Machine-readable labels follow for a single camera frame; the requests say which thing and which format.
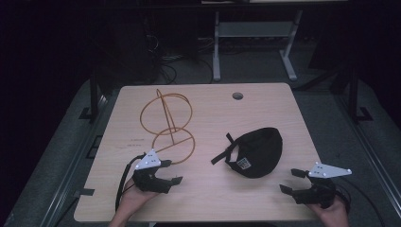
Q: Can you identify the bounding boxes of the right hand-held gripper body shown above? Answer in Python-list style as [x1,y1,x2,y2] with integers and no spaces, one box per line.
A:
[291,162,353,210]

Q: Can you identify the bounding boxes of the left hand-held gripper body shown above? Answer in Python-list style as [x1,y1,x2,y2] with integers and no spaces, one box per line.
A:
[131,148,174,194]

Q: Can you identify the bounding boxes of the black cap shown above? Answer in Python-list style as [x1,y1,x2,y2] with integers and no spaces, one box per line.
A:
[210,127,284,180]

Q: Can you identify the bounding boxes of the orange wire hat stand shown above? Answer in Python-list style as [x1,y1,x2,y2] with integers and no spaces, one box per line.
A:
[139,88,197,166]

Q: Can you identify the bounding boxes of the person's left hand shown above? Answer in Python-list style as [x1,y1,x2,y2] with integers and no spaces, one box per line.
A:
[121,178,159,219]

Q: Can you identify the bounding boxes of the person's right hand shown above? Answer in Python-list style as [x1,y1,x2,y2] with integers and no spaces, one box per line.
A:
[306,194,351,227]

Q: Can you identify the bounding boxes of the black metal stand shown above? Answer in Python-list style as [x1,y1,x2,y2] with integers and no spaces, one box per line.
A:
[346,66,374,125]
[78,73,111,123]

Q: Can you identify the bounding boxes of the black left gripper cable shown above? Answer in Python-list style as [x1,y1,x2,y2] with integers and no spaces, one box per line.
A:
[114,153,147,212]

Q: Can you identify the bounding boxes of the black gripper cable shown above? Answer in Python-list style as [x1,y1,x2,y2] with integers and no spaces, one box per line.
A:
[114,153,147,212]
[334,178,386,227]

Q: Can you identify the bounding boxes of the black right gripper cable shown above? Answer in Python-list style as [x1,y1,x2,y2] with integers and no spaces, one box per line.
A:
[334,178,386,227]

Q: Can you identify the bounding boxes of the aluminium rail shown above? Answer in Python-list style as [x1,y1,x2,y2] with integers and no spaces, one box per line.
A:
[39,94,110,227]
[335,94,401,219]

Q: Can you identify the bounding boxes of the bundle of floor cables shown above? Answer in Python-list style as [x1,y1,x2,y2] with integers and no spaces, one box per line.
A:
[143,34,216,85]

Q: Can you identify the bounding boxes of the white metal frame table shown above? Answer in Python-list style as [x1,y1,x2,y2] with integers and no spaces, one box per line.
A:
[200,0,348,82]

